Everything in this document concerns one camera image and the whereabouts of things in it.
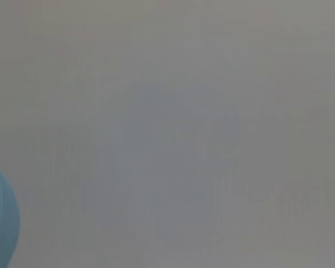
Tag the blue bowl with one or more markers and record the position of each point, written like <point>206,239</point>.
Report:
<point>5,217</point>

